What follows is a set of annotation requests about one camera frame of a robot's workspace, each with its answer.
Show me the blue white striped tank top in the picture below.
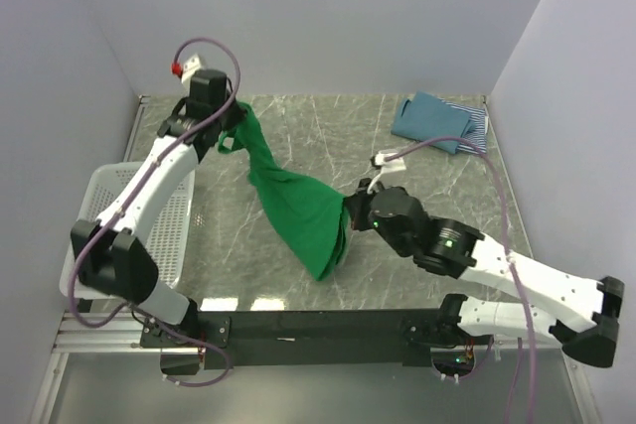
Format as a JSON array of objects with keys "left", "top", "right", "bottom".
[{"left": 446, "top": 102, "right": 489, "bottom": 154}]

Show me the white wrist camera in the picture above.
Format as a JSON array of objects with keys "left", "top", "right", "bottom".
[
  {"left": 357, "top": 149, "right": 406, "bottom": 195},
  {"left": 171, "top": 54, "right": 206, "bottom": 89}
]

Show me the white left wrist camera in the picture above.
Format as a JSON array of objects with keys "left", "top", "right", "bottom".
[{"left": 171, "top": 54, "right": 206, "bottom": 89}]

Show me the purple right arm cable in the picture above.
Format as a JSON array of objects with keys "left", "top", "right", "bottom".
[{"left": 392, "top": 135, "right": 540, "bottom": 424}]

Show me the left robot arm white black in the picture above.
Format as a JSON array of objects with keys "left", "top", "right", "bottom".
[{"left": 67, "top": 68, "right": 246, "bottom": 347}]

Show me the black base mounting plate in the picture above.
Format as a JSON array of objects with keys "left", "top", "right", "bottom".
[{"left": 138, "top": 308, "right": 498, "bottom": 376}]

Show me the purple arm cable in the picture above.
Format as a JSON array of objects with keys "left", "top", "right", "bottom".
[
  {"left": 392, "top": 135, "right": 540, "bottom": 424},
  {"left": 66, "top": 36, "right": 242, "bottom": 388}
]

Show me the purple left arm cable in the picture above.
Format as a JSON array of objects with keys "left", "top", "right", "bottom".
[{"left": 66, "top": 36, "right": 242, "bottom": 388}]

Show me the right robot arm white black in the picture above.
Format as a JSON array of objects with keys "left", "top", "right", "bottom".
[{"left": 344, "top": 178, "right": 625, "bottom": 368}]

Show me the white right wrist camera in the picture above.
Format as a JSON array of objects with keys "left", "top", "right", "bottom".
[{"left": 357, "top": 149, "right": 406, "bottom": 195}]

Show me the teal blue tank top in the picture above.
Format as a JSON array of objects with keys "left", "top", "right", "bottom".
[{"left": 391, "top": 92, "right": 476, "bottom": 142}]

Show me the green tank top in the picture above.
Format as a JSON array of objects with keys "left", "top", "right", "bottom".
[{"left": 218, "top": 102, "right": 350, "bottom": 281}]

